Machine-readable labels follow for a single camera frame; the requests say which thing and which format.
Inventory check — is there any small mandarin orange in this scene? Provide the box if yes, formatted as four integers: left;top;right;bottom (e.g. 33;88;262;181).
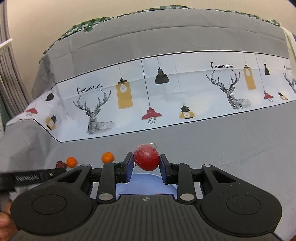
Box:
66;157;77;168
101;152;114;164

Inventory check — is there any dark red jujube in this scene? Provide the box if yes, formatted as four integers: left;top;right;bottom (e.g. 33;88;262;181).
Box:
56;161;67;169

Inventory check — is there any person left hand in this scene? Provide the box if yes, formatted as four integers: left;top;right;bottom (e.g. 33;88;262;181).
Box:
0;200;18;241

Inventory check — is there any blue round plate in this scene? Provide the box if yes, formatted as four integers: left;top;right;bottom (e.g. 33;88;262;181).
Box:
116;173;177;199

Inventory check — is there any grey curtain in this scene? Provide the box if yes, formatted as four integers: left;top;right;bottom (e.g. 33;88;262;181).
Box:
1;1;31;132

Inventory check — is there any grey printed sofa cover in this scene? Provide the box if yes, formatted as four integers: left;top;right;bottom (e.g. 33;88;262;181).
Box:
0;6;296;239

